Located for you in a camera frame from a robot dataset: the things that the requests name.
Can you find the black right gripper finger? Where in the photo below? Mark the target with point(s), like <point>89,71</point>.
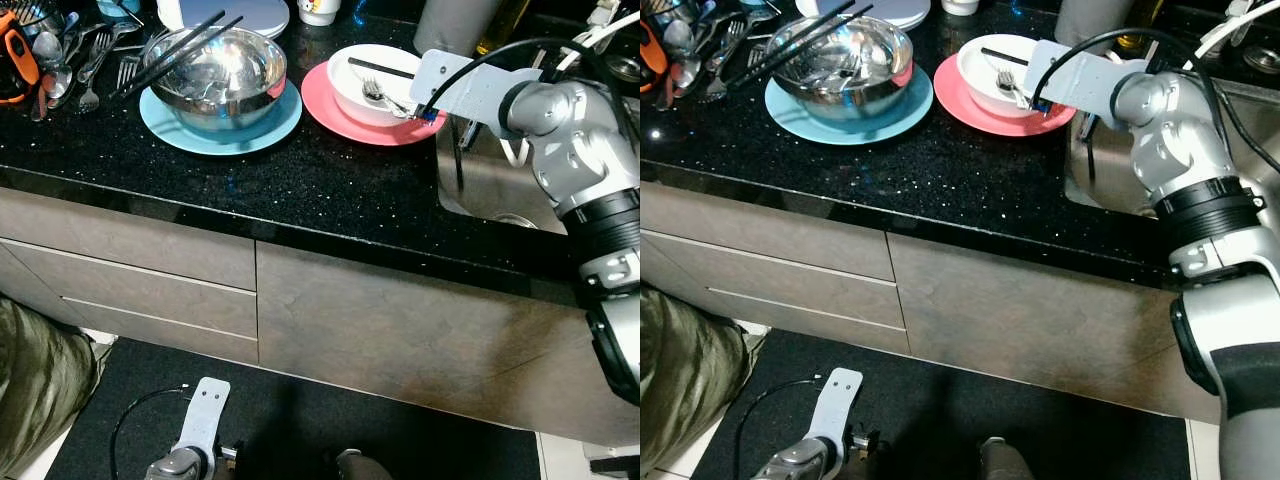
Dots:
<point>1088,125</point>
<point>466,133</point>

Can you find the steel fork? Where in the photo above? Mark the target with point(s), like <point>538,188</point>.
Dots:
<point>722,55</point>
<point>1007,82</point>
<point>125,72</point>
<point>97,60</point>
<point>375,92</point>

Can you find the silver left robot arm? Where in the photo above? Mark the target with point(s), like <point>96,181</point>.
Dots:
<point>180,465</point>
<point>800,460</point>

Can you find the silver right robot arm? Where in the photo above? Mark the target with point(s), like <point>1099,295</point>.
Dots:
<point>1180,120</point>
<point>580,130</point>

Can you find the stainless steel sink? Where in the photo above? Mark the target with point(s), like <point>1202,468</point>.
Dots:
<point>490,190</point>
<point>1110,170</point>

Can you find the black floor mat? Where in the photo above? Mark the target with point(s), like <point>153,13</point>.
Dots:
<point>300,420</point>
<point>950,400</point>

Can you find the grey tumbler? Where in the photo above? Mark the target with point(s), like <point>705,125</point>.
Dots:
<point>450,25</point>
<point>1090,20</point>

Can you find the yellow oil bottle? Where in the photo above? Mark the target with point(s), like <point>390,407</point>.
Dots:
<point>1142,25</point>
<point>505,25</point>

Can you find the brown drawer front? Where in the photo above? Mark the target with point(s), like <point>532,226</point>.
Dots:
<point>850,330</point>
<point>120,230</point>
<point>800,285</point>
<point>760,225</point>
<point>150,290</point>
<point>200,340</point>

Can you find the white bowl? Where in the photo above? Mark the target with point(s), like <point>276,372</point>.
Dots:
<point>975,85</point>
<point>350,95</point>

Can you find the grey robot foot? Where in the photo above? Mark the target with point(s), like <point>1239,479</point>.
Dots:
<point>1000,460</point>
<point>360,468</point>

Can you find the pink plate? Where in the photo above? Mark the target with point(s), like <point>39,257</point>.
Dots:
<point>955,105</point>
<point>325,110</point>

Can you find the round steel sink strainer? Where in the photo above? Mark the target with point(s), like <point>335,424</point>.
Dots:
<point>1262,60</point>
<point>625,70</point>

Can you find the white printed cup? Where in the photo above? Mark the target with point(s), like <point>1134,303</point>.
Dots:
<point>960,6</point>
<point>318,10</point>

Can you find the grey faucet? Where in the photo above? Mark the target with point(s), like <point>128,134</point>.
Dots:
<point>1243,8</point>
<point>603,15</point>

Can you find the person's leg in olive trousers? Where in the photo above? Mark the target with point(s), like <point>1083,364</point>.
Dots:
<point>40,380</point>
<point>690,370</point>

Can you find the brown cabinet door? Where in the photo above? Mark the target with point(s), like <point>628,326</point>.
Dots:
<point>400,330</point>
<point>1030,320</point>

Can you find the orange and black tool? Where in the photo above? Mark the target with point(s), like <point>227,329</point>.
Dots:
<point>15,55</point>
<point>652,50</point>

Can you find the steel spoon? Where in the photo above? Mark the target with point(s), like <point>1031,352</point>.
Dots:
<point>46,47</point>
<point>680,38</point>

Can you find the white lidded container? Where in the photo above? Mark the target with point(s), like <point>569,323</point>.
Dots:
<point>240,15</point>
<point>870,10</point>

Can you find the stainless steel mixing bowl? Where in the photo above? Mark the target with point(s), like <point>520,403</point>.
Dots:
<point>840,70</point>
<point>225,80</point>

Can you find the light blue plate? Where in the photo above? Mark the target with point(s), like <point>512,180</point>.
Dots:
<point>790,115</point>
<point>160,120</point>

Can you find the pale left wrist camera mount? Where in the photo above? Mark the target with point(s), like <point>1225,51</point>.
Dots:
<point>205,420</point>
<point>835,410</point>

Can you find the pale wrist camera mount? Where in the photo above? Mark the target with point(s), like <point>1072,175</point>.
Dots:
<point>470,85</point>
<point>205,420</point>
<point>1075,75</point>
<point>835,410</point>

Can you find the pale right wrist camera mount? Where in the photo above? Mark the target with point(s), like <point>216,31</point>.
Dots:
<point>470,85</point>
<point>1075,75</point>

